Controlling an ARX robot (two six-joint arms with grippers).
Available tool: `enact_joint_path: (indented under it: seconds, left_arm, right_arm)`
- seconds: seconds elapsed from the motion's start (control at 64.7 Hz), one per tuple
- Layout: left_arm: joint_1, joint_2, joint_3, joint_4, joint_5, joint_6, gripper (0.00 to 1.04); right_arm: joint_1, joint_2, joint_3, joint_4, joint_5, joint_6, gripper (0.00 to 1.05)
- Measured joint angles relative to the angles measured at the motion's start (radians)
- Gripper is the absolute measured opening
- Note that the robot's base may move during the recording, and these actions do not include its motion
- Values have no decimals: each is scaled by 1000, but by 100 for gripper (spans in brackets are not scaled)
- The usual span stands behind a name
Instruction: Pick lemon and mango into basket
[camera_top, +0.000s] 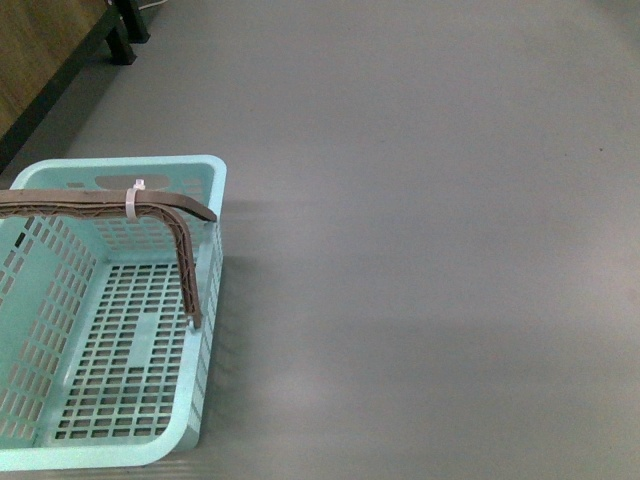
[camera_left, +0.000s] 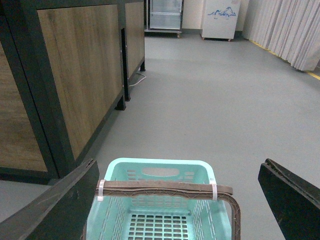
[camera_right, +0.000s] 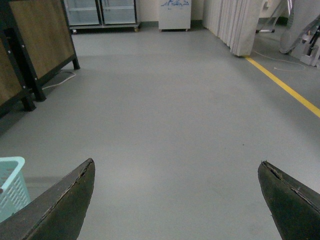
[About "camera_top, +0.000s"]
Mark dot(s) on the white zip tie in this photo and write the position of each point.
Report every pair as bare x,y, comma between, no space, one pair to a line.
130,199

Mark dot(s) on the light blue plastic basket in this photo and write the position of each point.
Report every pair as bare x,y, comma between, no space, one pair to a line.
100,365

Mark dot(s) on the wooden table with black frame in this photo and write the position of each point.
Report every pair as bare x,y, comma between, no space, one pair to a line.
44,45

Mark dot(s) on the brown basket handle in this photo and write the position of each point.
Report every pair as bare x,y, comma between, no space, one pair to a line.
91,204

